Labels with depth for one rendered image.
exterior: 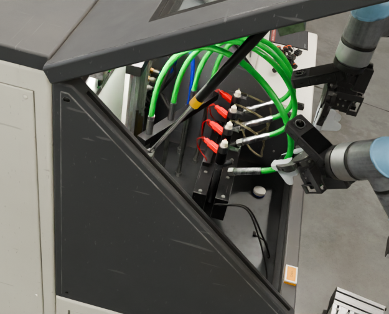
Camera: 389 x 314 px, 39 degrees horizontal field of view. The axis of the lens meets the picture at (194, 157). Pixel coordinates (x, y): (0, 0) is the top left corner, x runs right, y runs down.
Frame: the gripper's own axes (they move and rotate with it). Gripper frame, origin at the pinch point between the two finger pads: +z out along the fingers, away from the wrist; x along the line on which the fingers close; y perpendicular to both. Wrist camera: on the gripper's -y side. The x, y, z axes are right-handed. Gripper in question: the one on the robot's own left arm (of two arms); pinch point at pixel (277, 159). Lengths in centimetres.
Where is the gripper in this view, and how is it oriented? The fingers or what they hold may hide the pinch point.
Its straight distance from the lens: 125.8
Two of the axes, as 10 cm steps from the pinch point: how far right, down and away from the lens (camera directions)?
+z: -4.6, 0.7, 8.9
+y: 4.9, 8.5, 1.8
